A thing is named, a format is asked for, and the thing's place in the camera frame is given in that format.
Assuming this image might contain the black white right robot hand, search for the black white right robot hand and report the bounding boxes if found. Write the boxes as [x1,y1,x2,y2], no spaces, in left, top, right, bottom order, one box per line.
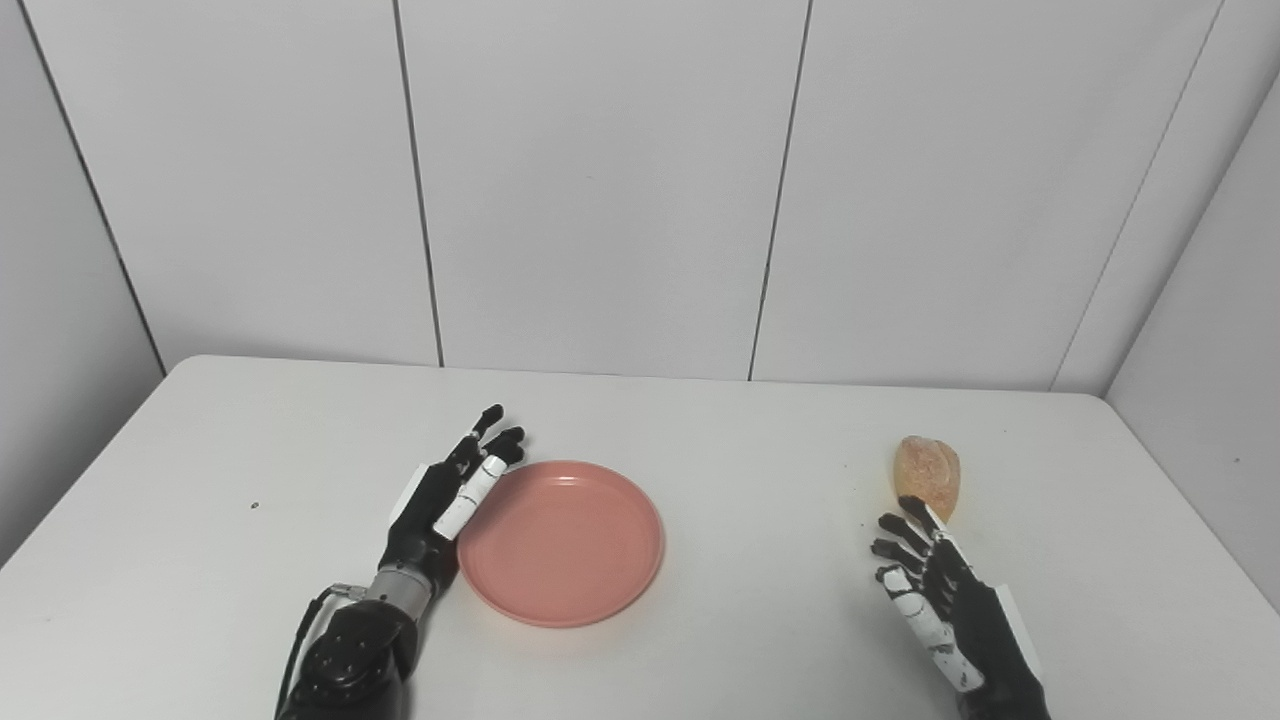
[870,495,1052,720]

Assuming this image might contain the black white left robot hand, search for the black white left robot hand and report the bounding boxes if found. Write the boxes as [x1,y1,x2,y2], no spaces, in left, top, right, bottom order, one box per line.
[378,404,527,601]

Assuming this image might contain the pink round plate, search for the pink round plate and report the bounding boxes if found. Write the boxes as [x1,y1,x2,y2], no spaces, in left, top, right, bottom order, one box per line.
[457,460,666,629]

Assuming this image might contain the golden bread roll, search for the golden bread roll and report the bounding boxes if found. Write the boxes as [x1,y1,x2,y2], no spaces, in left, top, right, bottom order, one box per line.
[893,435,962,524]

